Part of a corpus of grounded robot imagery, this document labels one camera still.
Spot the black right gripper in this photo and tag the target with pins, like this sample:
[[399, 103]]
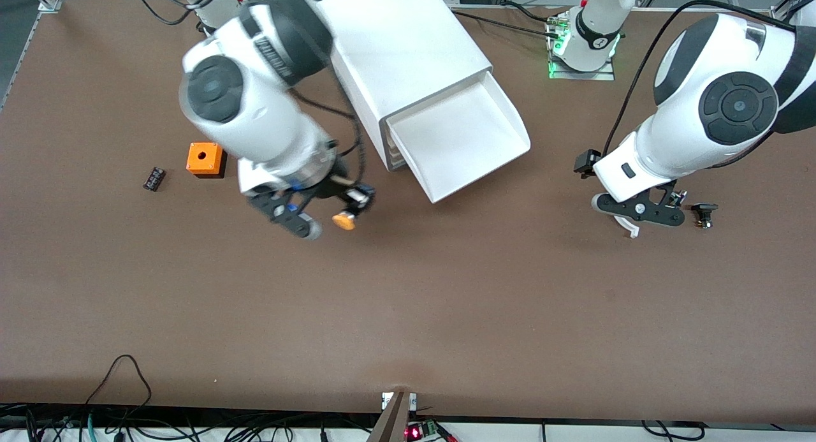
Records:
[[336, 185]]

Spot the small black terminal block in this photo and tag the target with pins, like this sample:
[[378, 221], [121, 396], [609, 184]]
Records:
[[154, 178]]

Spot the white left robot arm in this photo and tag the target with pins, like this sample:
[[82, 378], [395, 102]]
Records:
[[701, 129]]

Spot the small metal switch part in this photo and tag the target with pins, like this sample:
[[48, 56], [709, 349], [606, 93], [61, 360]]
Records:
[[682, 198]]

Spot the white curved plastic arc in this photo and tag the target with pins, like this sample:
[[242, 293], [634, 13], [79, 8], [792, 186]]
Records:
[[628, 226]]

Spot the white drawer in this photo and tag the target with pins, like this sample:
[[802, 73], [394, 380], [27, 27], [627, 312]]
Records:
[[394, 150], [398, 162], [459, 136]]

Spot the small black switch part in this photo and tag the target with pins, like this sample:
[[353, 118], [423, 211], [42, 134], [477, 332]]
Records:
[[704, 209]]

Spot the white drawer cabinet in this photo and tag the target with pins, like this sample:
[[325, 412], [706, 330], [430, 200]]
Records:
[[408, 40]]

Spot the orange box with hole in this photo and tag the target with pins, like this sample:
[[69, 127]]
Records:
[[204, 156]]

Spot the circuit board with red light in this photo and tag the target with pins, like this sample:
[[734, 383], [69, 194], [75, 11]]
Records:
[[414, 432]]

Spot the grey metal camera bracket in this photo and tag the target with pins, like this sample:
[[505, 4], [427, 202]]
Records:
[[392, 423]]

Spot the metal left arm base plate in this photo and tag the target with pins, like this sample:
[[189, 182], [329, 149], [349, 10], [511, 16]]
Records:
[[583, 75]]

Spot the yellow push button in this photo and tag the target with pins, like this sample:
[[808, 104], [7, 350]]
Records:
[[344, 221]]

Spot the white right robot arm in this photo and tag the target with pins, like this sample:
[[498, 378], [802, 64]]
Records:
[[255, 123]]

